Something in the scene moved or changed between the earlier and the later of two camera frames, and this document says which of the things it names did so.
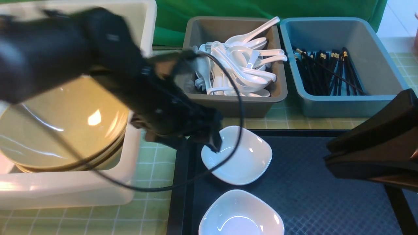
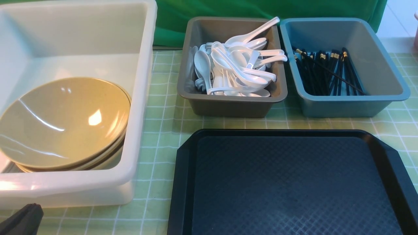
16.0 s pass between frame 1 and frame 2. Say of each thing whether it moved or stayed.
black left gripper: moved
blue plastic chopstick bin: stayed
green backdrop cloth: stayed
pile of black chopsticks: stayed
